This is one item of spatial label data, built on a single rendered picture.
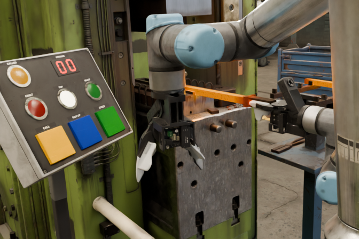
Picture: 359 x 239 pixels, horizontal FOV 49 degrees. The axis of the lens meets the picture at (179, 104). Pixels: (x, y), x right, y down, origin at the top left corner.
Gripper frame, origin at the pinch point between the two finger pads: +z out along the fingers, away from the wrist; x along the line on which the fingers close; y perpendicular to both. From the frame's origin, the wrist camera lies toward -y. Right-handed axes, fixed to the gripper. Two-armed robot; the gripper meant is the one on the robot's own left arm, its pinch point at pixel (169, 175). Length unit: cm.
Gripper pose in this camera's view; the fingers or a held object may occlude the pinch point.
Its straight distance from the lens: 90.3
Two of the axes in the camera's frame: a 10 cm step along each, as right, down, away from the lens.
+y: 3.6, 2.0, -9.1
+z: 0.5, 9.7, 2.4
